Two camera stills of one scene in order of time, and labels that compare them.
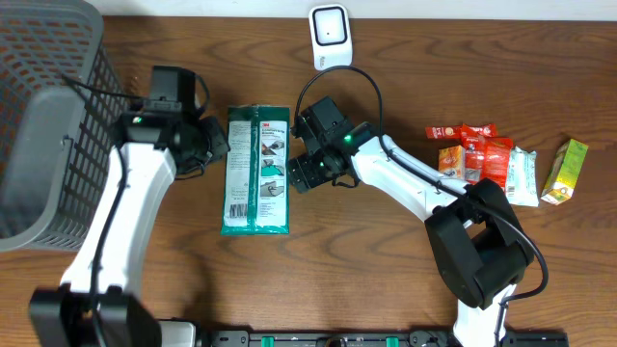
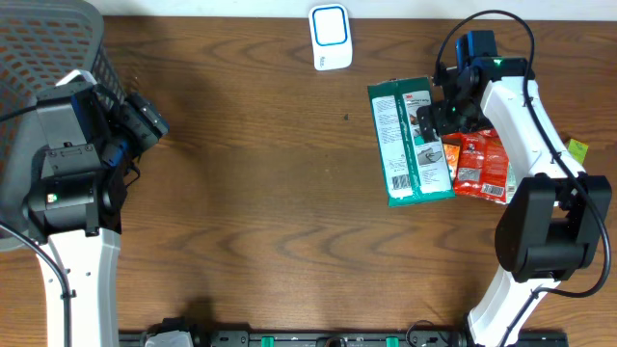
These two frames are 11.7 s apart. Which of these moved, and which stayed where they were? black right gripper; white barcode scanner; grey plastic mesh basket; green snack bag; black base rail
Moved: green snack bag; black right gripper
Stayed: black base rail; grey plastic mesh basket; white barcode scanner
